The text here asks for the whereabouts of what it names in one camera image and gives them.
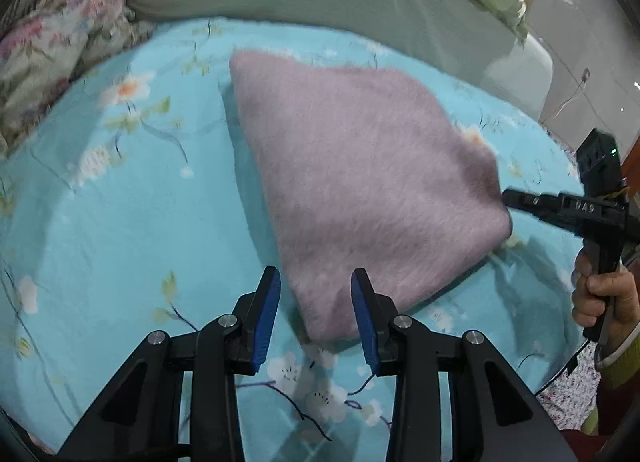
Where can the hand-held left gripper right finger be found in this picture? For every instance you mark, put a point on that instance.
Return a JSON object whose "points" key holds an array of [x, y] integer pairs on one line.
{"points": [[364, 322]]}

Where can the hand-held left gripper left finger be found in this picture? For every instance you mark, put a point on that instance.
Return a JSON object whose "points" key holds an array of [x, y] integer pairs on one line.
{"points": [[265, 322]]}

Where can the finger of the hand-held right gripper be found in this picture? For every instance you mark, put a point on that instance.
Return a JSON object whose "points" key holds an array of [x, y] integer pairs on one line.
{"points": [[530, 204]]}

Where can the pink fuzzy towel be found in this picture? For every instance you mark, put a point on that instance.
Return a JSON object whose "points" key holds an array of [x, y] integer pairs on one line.
{"points": [[360, 167]]}

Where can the person's right forearm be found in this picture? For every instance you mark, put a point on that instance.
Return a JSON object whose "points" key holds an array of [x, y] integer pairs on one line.
{"points": [[622, 367]]}

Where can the person's right hand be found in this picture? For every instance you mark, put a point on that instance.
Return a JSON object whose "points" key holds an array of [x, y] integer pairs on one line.
{"points": [[627, 302]]}

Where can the white headboard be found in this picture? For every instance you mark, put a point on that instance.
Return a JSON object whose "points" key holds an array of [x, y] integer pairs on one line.
{"points": [[525, 72]]}

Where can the blue floral bedsheet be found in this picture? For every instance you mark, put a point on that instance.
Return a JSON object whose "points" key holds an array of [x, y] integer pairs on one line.
{"points": [[125, 242]]}

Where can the purple floral mattress cover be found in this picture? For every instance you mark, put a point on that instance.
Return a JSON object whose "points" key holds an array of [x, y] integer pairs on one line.
{"points": [[565, 402]]}

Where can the person's dark red clothing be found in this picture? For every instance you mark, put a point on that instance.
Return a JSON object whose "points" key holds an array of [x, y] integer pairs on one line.
{"points": [[610, 422]]}

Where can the pink floral quilt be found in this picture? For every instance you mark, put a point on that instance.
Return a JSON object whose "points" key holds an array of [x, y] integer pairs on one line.
{"points": [[40, 52]]}

